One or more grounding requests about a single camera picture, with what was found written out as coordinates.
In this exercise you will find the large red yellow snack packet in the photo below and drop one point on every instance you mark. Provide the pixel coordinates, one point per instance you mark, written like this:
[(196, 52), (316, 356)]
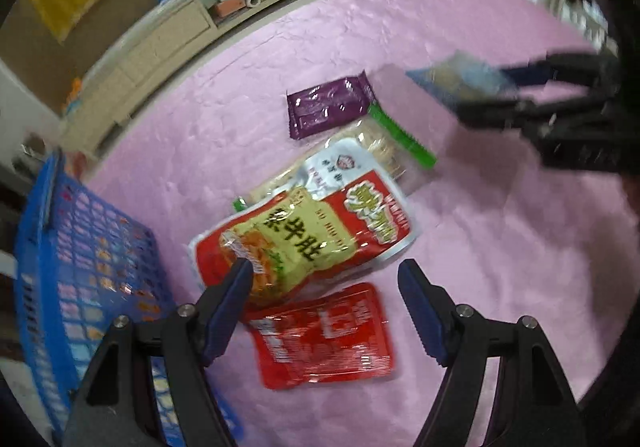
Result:
[(300, 237)]

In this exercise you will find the orange box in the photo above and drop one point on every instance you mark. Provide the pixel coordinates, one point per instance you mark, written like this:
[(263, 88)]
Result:
[(230, 6)]

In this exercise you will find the pink quilted mat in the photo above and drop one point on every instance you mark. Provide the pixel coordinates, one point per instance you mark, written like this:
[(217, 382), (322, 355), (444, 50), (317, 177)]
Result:
[(500, 227)]

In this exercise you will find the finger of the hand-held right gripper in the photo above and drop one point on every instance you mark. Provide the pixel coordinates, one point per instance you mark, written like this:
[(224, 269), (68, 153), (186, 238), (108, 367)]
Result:
[(525, 73), (490, 112)]

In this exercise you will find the green-edged clear cracker packet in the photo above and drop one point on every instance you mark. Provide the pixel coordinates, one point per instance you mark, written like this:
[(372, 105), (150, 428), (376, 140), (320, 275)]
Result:
[(385, 142)]

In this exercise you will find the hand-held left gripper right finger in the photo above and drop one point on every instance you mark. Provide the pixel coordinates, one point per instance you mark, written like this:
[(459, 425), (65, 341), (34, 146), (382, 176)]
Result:
[(425, 312)]

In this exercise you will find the purple snack packet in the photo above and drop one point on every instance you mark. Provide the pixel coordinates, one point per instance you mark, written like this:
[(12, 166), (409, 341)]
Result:
[(327, 104)]

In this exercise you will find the blue plastic basket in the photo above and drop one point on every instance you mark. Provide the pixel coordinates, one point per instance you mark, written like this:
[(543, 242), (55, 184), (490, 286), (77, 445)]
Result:
[(45, 237)]

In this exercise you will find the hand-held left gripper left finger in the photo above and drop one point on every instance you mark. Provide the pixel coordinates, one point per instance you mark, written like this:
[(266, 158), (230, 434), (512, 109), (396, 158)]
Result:
[(227, 312)]

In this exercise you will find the blue beige snack packet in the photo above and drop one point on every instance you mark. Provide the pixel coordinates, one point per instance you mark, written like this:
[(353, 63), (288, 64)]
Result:
[(450, 79)]

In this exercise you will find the cream tv cabinet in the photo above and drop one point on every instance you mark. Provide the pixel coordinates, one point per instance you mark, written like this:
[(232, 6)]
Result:
[(165, 42)]

